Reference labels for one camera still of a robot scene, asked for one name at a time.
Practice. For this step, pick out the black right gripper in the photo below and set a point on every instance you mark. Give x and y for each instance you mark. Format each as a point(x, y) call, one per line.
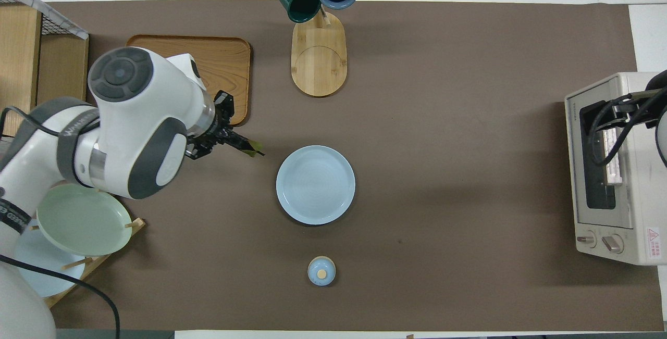
point(638, 107)

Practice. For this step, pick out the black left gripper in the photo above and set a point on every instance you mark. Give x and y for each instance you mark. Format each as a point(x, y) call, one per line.
point(224, 112)

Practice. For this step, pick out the glass oven door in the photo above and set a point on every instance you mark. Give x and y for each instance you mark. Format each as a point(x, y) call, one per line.
point(576, 172)

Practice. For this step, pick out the light blue deep plate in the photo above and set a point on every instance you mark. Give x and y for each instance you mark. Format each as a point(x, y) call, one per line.
point(315, 185)

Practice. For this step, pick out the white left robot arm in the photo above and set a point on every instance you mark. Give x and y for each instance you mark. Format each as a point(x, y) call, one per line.
point(140, 115)

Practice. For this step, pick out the white toaster oven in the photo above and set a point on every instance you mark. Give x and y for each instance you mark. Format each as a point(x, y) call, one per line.
point(646, 198)

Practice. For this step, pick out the beige oven knob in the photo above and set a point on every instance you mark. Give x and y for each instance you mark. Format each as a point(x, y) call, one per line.
point(586, 239)
point(613, 244)

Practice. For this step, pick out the wooden serving tray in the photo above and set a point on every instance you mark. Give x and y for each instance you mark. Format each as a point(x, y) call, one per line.
point(229, 68)

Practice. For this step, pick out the wooden mug tree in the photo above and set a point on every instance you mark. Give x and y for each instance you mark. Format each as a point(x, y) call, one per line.
point(319, 63)

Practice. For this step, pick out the wooden plate rack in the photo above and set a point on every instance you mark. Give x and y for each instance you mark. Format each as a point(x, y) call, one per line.
point(136, 223)

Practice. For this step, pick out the pale green plate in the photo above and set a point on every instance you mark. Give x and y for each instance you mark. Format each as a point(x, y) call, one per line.
point(88, 224)

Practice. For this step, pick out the brown table mat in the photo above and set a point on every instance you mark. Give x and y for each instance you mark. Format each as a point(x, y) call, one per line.
point(443, 120)

